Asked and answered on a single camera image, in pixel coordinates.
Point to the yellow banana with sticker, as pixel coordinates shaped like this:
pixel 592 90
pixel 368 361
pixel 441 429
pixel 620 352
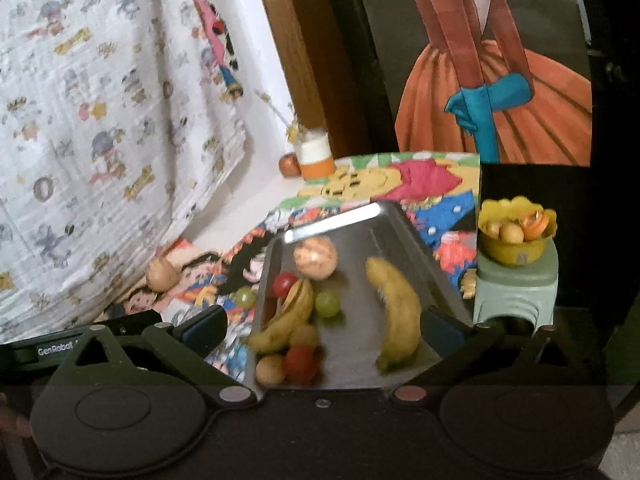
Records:
pixel 400 310

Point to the wall poster with orange dress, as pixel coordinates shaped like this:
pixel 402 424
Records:
pixel 540 120

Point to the wooden door frame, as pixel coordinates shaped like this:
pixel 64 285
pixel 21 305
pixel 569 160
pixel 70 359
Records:
pixel 300 35

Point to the green grape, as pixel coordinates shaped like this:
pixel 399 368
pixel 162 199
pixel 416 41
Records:
pixel 245 297
pixel 327 304

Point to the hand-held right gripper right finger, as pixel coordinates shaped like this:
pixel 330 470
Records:
pixel 442 327

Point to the white printed blanket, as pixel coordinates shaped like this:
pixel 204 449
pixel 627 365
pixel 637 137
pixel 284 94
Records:
pixel 75 110

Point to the orange-red onion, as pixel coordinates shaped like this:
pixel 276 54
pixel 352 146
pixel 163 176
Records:
pixel 288 165

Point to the pale round apple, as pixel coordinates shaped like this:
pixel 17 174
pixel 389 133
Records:
pixel 315 257

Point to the large brown round fruit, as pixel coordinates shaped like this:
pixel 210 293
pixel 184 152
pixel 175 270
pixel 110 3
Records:
pixel 161 275

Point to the metal tray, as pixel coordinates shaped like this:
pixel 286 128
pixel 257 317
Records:
pixel 360 260

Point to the small yellow-brown round fruit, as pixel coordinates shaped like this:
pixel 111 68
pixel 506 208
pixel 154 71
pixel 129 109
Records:
pixel 304 335
pixel 270 370

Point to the white and orange jar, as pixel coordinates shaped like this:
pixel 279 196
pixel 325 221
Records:
pixel 314 157

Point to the small pale round fruit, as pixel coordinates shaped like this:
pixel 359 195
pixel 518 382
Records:
pixel 492 228
pixel 511 233

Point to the red tomato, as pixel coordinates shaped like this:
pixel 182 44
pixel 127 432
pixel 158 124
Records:
pixel 284 284
pixel 301 364

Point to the orange peel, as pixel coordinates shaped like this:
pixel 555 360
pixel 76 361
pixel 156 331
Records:
pixel 532 225

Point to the pale green plastic stool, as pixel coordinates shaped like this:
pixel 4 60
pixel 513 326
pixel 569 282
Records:
pixel 515 280

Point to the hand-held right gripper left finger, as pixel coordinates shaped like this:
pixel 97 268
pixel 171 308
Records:
pixel 202 329

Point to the yellow bowl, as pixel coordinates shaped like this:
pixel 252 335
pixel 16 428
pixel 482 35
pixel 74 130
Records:
pixel 510 252

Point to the cartoon printed cloth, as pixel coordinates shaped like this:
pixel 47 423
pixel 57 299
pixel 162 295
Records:
pixel 430 180

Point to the spotted yellow banana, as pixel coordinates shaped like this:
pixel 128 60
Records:
pixel 290 317

